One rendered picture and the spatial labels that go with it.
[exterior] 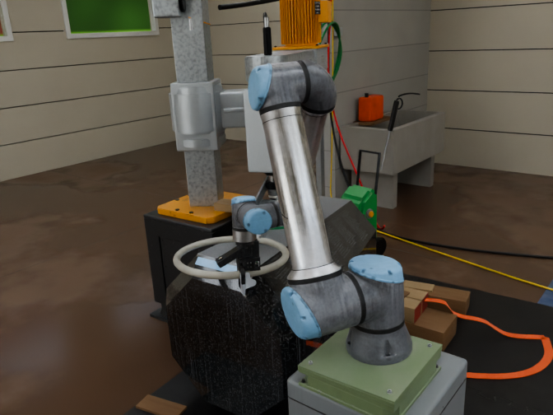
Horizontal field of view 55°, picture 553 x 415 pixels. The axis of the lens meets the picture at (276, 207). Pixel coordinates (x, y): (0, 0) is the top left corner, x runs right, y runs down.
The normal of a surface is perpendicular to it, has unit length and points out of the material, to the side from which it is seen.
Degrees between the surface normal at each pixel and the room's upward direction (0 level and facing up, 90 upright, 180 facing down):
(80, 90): 90
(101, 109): 90
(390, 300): 88
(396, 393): 3
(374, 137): 90
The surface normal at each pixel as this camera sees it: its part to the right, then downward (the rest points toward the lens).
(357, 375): -0.09, -0.95
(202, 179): -0.08, 0.32
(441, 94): -0.62, 0.27
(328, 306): 0.27, -0.09
